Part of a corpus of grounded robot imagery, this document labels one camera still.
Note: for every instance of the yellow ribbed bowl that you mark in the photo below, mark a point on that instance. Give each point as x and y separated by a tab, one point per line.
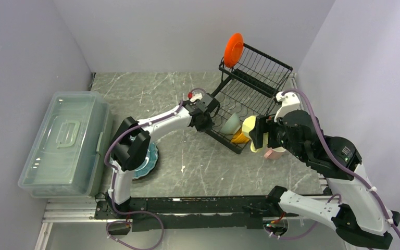
239	138

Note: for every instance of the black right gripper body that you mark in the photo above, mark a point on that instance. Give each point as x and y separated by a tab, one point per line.
277	137

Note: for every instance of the black wire dish rack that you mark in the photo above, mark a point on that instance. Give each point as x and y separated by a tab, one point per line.
247	89

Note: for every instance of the teal scalloped plate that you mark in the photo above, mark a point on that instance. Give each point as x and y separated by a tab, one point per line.
150	162

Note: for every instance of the light green ceramic bowl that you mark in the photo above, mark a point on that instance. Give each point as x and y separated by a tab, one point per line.
231	126

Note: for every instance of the pink mug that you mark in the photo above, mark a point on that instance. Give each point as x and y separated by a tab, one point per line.
274	153

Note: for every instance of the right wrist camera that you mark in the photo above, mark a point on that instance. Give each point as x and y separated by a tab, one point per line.
289	102

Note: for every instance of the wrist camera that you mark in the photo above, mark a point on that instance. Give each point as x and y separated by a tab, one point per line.
194	96
289	102

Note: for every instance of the orange plate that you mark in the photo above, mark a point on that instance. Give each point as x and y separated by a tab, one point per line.
233	50

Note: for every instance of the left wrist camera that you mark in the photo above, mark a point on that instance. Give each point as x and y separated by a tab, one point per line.
194	96

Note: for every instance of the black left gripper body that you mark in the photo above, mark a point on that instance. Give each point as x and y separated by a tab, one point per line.
206	125

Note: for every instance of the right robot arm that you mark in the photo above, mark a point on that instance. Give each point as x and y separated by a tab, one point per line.
361	219

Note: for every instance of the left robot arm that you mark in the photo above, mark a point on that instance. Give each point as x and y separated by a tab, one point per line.
129	146

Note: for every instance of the clear plastic storage box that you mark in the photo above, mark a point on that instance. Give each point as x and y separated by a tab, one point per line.
67	156

